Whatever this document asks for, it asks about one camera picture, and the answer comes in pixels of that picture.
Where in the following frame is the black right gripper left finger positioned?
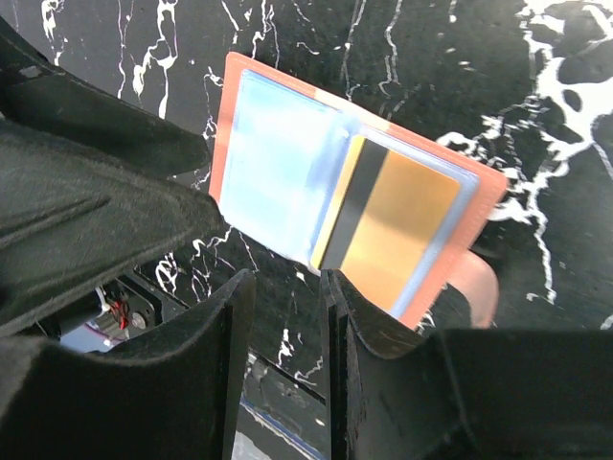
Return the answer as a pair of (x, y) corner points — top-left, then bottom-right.
(1, 269), (256, 459)

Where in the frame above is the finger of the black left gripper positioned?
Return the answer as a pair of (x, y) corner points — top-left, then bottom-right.
(1, 120), (222, 335)
(1, 20), (211, 177)

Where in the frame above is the pink leather card holder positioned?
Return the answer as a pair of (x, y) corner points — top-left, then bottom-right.
(209, 52), (507, 328)

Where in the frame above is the gold credit card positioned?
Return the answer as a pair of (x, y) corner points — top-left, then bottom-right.
(310, 135), (462, 312)

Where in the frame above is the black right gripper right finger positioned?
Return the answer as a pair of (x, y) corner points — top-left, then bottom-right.
(320, 270), (612, 459)

